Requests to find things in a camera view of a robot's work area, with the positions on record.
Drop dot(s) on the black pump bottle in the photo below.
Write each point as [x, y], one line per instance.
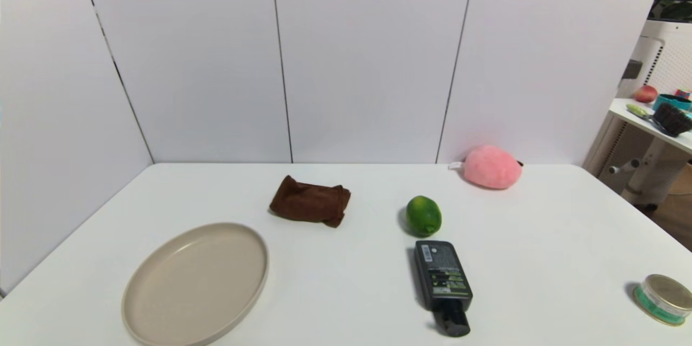
[443, 281]

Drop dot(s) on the teal round container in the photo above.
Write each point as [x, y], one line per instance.
[672, 102]

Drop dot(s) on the beige round plate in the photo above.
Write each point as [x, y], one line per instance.
[194, 284]

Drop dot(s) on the green lime fruit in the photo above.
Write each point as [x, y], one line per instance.
[423, 215]

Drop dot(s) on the red apple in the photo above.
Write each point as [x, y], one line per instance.
[645, 93]

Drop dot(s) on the white side table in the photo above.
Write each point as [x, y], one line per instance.
[649, 146]

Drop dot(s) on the black bristle brush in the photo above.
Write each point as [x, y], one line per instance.
[669, 119]

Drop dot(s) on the green labelled tin can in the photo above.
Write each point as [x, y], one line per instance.
[664, 299]

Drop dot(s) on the brown folded cloth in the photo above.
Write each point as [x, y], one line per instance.
[310, 202]

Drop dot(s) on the white pegboard cabinet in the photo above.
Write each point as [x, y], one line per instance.
[657, 54]

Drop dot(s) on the pink plush peach toy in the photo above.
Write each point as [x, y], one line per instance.
[491, 167]

